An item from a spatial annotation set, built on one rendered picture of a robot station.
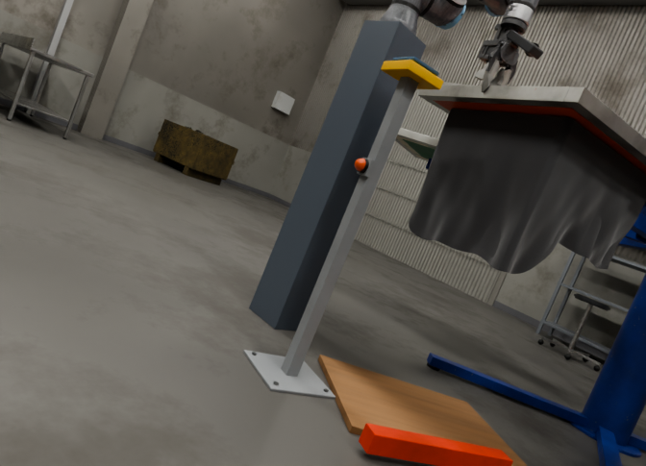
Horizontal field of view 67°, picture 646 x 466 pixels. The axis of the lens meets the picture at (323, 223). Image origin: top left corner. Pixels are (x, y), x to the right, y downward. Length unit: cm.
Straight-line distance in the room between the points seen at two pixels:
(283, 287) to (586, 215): 103
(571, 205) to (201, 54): 750
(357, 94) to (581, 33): 572
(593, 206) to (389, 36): 89
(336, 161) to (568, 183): 79
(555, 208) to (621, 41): 580
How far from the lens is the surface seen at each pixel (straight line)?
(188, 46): 842
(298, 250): 183
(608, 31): 728
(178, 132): 757
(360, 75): 190
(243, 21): 889
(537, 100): 137
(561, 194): 144
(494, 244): 141
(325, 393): 149
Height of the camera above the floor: 55
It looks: 4 degrees down
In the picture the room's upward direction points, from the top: 22 degrees clockwise
